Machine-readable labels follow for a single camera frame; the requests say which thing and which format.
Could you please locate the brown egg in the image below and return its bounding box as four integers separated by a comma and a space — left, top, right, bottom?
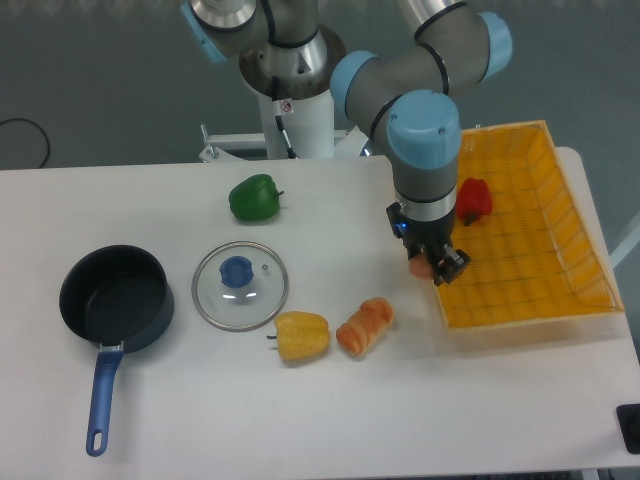
409, 256, 433, 280

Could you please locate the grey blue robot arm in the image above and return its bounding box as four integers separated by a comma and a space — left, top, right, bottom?
181, 1, 513, 284

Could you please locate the black cable on floor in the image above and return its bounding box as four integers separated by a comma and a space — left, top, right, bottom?
0, 117, 51, 170

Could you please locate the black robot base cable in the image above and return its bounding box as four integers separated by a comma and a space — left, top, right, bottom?
271, 74, 300, 160

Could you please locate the yellow plastic basket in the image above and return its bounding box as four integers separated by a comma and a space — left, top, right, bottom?
437, 121, 624, 330

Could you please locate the orange bread roll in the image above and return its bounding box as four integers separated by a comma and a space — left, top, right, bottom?
336, 297, 395, 357

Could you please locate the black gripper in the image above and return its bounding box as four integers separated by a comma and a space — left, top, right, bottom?
386, 202, 471, 286

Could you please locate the black device at table edge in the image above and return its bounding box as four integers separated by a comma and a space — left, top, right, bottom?
616, 403, 640, 455

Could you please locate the green bell pepper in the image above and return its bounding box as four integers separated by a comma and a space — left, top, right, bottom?
228, 174, 284, 222

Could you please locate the glass lid blue knob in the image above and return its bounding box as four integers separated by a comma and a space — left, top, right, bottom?
191, 241, 289, 332

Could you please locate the dark pot blue handle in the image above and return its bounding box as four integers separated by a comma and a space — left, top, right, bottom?
59, 245, 174, 457

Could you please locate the red bell pepper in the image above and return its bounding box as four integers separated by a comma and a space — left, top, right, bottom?
456, 177, 493, 226

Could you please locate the yellow bell pepper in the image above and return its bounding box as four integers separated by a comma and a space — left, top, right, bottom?
270, 311, 331, 362

